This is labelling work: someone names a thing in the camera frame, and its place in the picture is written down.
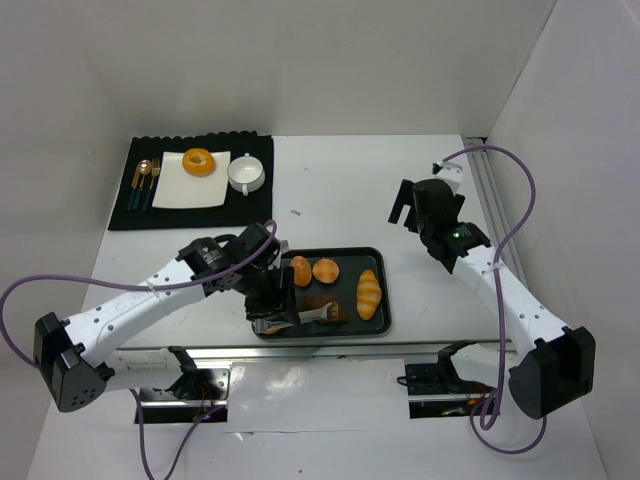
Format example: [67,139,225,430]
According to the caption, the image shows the metal tongs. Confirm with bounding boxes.
[254,301,339,335]

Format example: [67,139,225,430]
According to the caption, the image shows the chocolate croissant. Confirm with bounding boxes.
[299,295,351,324]

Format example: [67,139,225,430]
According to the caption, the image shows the orange hollow bun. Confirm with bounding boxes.
[182,148,216,177]

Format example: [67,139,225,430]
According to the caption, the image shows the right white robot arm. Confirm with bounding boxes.
[389,164,596,420]

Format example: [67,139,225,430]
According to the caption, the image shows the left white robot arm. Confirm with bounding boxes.
[33,222,300,413]

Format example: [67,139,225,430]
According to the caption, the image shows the striped yellow bread roll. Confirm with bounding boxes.
[356,270,382,321]

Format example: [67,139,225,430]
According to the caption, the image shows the round sugared bun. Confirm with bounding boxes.
[290,255,313,288]

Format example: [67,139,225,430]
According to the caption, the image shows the round orange bun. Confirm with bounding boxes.
[312,258,340,284]

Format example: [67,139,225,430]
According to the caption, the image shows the black placemat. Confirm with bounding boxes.
[108,131,274,231]

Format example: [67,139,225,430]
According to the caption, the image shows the black baking tray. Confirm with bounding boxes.
[253,247,391,339]

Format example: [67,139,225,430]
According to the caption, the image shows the white cup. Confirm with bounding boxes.
[227,155,266,197]

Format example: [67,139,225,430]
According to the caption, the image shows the white square plate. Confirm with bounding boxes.
[151,152,231,209]

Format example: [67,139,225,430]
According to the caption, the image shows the gold fork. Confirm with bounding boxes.
[142,158,161,212]

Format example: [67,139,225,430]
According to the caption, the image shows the gold spoon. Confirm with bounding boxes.
[128,159,152,211]

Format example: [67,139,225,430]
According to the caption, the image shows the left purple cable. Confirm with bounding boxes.
[0,219,279,480]

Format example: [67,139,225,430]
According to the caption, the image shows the purple cable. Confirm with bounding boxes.
[442,144,548,455]
[0,219,279,480]

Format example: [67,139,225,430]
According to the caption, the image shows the aluminium rail right side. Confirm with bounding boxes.
[467,150,528,286]

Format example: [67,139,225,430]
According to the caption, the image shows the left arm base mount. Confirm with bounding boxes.
[134,346,231,425]

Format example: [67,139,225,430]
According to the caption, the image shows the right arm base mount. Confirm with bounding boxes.
[396,340,493,419]

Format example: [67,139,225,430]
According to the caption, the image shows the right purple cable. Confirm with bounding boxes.
[442,144,548,455]

